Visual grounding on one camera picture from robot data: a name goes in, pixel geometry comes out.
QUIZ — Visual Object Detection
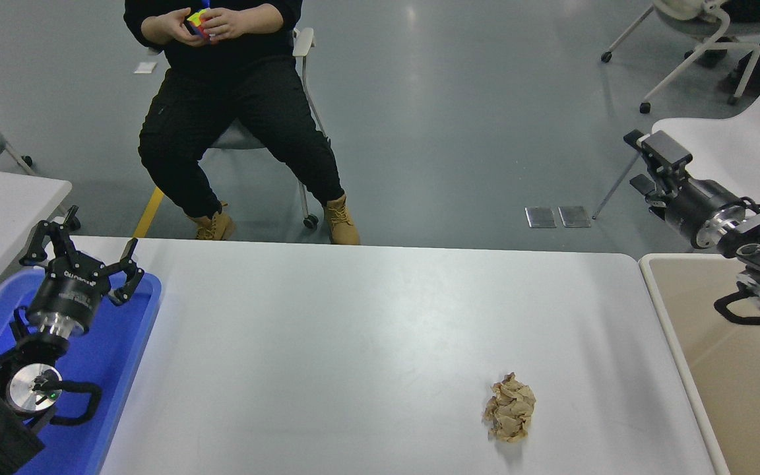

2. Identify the multicoloured puzzle cube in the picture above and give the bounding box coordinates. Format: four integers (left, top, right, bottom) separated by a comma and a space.
185, 8, 212, 39

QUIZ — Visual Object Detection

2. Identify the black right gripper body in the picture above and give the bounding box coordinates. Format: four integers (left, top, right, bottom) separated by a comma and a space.
666, 178, 745, 251

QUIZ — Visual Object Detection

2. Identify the white-framed rolling chair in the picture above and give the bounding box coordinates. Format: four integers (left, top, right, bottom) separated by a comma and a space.
601, 0, 760, 116

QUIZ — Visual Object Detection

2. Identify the tan paper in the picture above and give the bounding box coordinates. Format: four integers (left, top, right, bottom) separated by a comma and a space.
482, 372, 537, 443

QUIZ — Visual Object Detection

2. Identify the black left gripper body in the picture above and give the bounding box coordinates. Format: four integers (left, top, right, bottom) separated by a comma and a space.
27, 256, 113, 324

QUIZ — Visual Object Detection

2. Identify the yellow floor tape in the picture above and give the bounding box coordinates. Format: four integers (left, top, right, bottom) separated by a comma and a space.
133, 188, 165, 239

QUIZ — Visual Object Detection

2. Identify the metal floor plate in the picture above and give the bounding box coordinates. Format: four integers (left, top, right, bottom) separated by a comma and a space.
525, 206, 557, 229
558, 206, 591, 228

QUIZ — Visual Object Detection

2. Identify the person's right hand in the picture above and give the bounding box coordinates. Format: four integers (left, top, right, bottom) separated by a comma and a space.
141, 8, 203, 47

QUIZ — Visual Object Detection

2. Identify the blue plastic tray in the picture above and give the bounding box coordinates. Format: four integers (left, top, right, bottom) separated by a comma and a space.
0, 269, 162, 475

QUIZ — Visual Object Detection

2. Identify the person's left hand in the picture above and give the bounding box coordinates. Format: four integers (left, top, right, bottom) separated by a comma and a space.
202, 7, 255, 42

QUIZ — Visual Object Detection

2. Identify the large pale bin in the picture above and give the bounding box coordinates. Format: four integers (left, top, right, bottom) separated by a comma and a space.
638, 252, 760, 475

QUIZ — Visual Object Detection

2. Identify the white shell chair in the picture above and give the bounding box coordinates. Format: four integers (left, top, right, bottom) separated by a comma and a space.
592, 56, 760, 232

